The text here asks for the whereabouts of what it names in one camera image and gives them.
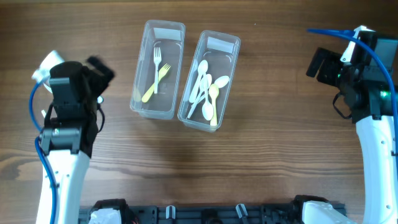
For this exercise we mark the right clear plastic container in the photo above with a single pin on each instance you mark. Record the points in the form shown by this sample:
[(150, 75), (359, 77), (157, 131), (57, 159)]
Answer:
[(221, 52)]

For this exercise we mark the yellow plastic spoon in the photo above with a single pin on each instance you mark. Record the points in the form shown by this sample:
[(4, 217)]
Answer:
[(213, 93)]

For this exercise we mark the left clear plastic container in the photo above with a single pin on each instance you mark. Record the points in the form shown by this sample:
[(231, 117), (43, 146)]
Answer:
[(169, 36)]

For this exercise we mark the white spoon thin handle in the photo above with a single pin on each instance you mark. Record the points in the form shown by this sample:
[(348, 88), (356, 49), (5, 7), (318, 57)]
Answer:
[(219, 82)]

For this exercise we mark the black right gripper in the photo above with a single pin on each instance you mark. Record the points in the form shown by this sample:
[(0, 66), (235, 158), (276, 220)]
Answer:
[(325, 69)]

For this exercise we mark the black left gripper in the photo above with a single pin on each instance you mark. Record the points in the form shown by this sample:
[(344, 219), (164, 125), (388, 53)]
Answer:
[(94, 73)]

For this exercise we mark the clear plastic container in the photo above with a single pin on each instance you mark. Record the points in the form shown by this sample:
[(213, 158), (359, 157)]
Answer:
[(169, 36), (221, 52)]

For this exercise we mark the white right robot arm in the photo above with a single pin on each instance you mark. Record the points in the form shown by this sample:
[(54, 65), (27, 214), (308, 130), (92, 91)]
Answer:
[(363, 76)]

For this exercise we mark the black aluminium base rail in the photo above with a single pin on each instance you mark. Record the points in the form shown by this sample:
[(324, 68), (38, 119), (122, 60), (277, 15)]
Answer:
[(264, 214)]

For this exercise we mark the yellow plastic fork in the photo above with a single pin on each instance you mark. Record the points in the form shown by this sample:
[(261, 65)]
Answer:
[(162, 73)]

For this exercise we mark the white spoon wide handle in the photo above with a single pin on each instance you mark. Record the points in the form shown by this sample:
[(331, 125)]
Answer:
[(202, 68)]

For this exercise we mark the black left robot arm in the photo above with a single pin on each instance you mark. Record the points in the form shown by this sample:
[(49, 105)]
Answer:
[(65, 141)]

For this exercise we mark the white plastic spoon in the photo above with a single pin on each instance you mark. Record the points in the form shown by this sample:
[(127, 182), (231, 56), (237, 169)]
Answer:
[(207, 108), (199, 93)]

